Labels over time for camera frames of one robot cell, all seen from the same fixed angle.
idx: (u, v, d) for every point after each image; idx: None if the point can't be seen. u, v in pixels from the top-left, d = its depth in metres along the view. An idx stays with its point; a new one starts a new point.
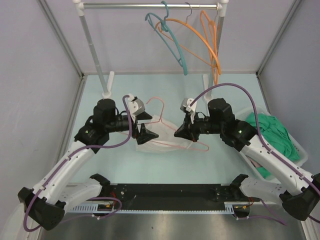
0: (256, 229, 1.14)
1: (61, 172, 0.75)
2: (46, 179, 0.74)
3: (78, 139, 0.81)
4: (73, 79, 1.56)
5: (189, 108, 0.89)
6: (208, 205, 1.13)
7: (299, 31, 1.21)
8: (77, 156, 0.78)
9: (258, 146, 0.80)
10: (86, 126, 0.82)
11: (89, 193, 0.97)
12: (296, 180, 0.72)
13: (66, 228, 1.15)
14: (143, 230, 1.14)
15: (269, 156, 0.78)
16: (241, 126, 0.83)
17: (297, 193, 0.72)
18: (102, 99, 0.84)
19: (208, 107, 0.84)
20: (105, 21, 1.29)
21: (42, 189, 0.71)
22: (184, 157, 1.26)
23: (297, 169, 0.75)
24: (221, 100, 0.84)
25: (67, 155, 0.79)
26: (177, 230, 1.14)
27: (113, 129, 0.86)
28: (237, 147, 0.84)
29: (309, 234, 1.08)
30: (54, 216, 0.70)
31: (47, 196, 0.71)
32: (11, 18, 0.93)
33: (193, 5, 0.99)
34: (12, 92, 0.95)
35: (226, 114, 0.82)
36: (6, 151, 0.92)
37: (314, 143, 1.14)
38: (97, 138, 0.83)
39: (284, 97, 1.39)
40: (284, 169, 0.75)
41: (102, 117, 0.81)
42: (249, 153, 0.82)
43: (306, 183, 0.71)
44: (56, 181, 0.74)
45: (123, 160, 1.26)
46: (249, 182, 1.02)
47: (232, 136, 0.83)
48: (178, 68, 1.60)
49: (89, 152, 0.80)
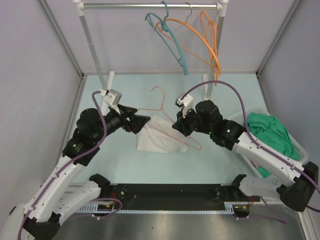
0: (256, 229, 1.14)
1: (50, 191, 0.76)
2: (35, 198, 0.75)
3: (66, 154, 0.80)
4: (73, 79, 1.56)
5: (179, 102, 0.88)
6: (208, 205, 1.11)
7: (299, 31, 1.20)
8: (65, 173, 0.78)
9: (246, 142, 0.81)
10: (73, 139, 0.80)
11: (87, 198, 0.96)
12: (287, 171, 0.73)
13: (66, 228, 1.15)
14: (143, 230, 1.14)
15: (259, 151, 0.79)
16: (230, 125, 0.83)
17: (290, 183, 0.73)
18: (86, 110, 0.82)
19: (196, 110, 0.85)
20: (105, 21, 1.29)
21: (31, 210, 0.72)
22: (184, 158, 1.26)
23: (288, 160, 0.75)
24: (208, 102, 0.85)
25: (55, 173, 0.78)
26: (177, 230, 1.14)
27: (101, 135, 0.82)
28: (228, 146, 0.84)
29: (309, 234, 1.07)
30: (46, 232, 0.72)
31: (38, 216, 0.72)
32: (11, 18, 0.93)
33: (193, 5, 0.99)
34: (12, 91, 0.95)
35: (214, 115, 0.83)
36: (7, 151, 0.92)
37: (314, 143, 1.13)
38: (86, 152, 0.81)
39: (284, 97, 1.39)
40: (275, 162, 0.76)
41: (85, 130, 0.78)
42: (240, 151, 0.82)
43: (298, 173, 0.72)
44: (45, 201, 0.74)
45: (123, 160, 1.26)
46: (247, 181, 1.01)
47: (221, 136, 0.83)
48: (178, 68, 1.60)
49: (78, 167, 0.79)
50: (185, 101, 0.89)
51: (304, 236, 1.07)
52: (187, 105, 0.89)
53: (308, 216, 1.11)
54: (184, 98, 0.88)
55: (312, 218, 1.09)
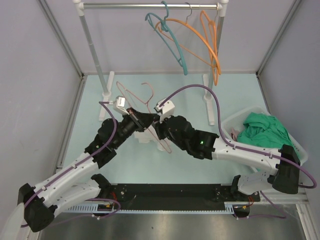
0: (256, 230, 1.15)
1: (64, 178, 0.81)
2: (49, 181, 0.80)
3: (88, 151, 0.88)
4: (73, 79, 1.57)
5: (158, 108, 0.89)
6: (207, 205, 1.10)
7: (299, 31, 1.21)
8: (83, 167, 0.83)
9: (222, 146, 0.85)
10: (96, 141, 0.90)
11: (86, 196, 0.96)
12: (268, 162, 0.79)
13: (66, 229, 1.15)
14: (143, 230, 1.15)
15: (236, 151, 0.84)
16: (202, 136, 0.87)
17: (273, 171, 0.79)
18: (107, 119, 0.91)
19: (170, 131, 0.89)
20: (105, 21, 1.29)
21: (43, 189, 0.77)
22: (183, 158, 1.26)
23: (264, 150, 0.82)
24: (178, 119, 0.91)
25: (74, 164, 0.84)
26: (177, 231, 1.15)
27: (121, 141, 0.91)
28: (207, 157, 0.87)
29: (309, 234, 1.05)
30: (42, 220, 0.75)
31: (46, 197, 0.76)
32: (11, 18, 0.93)
33: (193, 5, 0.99)
34: (12, 92, 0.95)
35: (188, 132, 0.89)
36: (7, 151, 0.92)
37: (314, 143, 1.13)
38: (104, 156, 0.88)
39: (284, 97, 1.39)
40: (255, 156, 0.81)
41: (106, 137, 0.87)
42: (220, 157, 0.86)
43: (278, 160, 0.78)
44: (57, 185, 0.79)
45: (122, 160, 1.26)
46: (243, 181, 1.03)
47: (198, 150, 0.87)
48: (178, 68, 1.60)
49: (95, 165, 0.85)
50: (165, 108, 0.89)
51: (304, 236, 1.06)
52: (168, 112, 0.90)
53: (308, 217, 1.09)
54: (164, 104, 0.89)
55: (312, 218, 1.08)
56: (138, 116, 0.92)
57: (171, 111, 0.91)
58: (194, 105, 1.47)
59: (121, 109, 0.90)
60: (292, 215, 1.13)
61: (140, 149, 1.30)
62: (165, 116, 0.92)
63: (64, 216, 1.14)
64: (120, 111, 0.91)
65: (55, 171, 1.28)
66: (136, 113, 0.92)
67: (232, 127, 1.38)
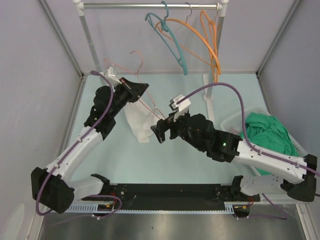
0: (256, 230, 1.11)
1: (74, 152, 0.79)
2: (59, 158, 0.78)
3: (88, 125, 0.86)
4: (73, 79, 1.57)
5: (175, 105, 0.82)
6: (208, 204, 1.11)
7: (299, 31, 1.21)
8: (89, 138, 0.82)
9: (246, 151, 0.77)
10: (92, 115, 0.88)
11: (92, 188, 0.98)
12: (294, 171, 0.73)
13: (64, 229, 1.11)
14: (143, 230, 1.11)
15: (262, 157, 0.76)
16: (224, 137, 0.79)
17: (298, 181, 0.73)
18: (99, 89, 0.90)
19: (190, 130, 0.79)
20: (105, 21, 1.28)
21: (56, 167, 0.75)
22: (184, 158, 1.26)
23: (290, 159, 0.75)
24: (196, 118, 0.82)
25: (79, 137, 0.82)
26: (177, 231, 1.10)
27: (117, 109, 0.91)
28: (228, 160, 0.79)
29: (309, 235, 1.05)
30: (64, 199, 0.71)
31: (62, 173, 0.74)
32: (11, 18, 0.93)
33: (193, 5, 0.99)
34: (12, 92, 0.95)
35: (211, 132, 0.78)
36: (7, 151, 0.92)
37: (314, 143, 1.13)
38: (105, 125, 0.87)
39: (284, 97, 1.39)
40: (280, 164, 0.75)
41: (103, 105, 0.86)
42: (241, 161, 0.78)
43: (303, 170, 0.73)
44: (69, 161, 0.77)
45: (123, 160, 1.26)
46: (247, 183, 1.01)
47: (219, 151, 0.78)
48: (178, 68, 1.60)
49: (99, 135, 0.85)
50: (181, 106, 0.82)
51: (304, 236, 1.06)
52: (184, 109, 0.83)
53: (308, 217, 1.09)
54: (181, 102, 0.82)
55: (312, 218, 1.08)
56: (131, 86, 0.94)
57: (186, 109, 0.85)
58: (195, 106, 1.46)
59: (113, 79, 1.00)
60: (292, 215, 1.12)
61: (140, 149, 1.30)
62: (180, 114, 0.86)
63: (63, 215, 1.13)
64: (114, 81, 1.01)
65: None
66: (128, 83, 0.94)
67: (232, 127, 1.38)
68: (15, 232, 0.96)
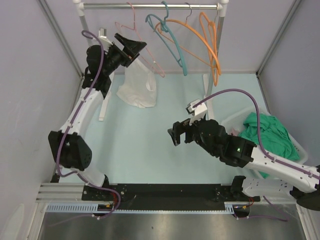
0: (257, 230, 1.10)
1: (82, 110, 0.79)
2: (70, 119, 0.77)
3: (86, 86, 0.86)
4: (73, 79, 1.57)
5: (191, 109, 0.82)
6: (207, 204, 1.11)
7: (299, 31, 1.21)
8: (91, 98, 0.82)
9: (260, 157, 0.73)
10: (88, 77, 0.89)
11: (96, 177, 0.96)
12: (307, 180, 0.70)
13: (64, 229, 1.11)
14: (143, 229, 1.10)
15: (275, 165, 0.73)
16: (237, 142, 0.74)
17: (311, 190, 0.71)
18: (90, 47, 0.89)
19: (203, 135, 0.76)
20: (105, 21, 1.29)
21: (70, 126, 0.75)
22: (183, 158, 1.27)
23: (303, 168, 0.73)
24: (211, 123, 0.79)
25: (82, 97, 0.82)
26: (177, 231, 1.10)
27: (111, 69, 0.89)
28: (241, 166, 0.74)
29: (309, 234, 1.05)
30: (84, 155, 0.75)
31: (77, 131, 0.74)
32: (12, 18, 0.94)
33: (193, 6, 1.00)
34: (13, 92, 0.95)
35: (224, 136, 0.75)
36: (8, 152, 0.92)
37: (314, 143, 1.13)
38: (103, 84, 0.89)
39: (283, 97, 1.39)
40: (293, 172, 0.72)
41: (96, 63, 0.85)
42: (254, 167, 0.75)
43: (317, 180, 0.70)
44: (80, 119, 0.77)
45: (122, 160, 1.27)
46: (250, 185, 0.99)
47: (232, 156, 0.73)
48: (178, 68, 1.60)
49: (100, 95, 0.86)
50: (197, 110, 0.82)
51: (304, 236, 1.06)
52: (198, 115, 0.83)
53: (308, 217, 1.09)
54: (197, 106, 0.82)
55: (312, 218, 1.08)
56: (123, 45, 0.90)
57: (203, 113, 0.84)
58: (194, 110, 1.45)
59: (105, 41, 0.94)
60: (292, 215, 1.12)
61: (140, 148, 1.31)
62: (196, 118, 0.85)
63: (64, 215, 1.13)
64: (106, 43, 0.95)
65: (55, 171, 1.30)
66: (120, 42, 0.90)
67: (231, 127, 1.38)
68: (15, 231, 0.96)
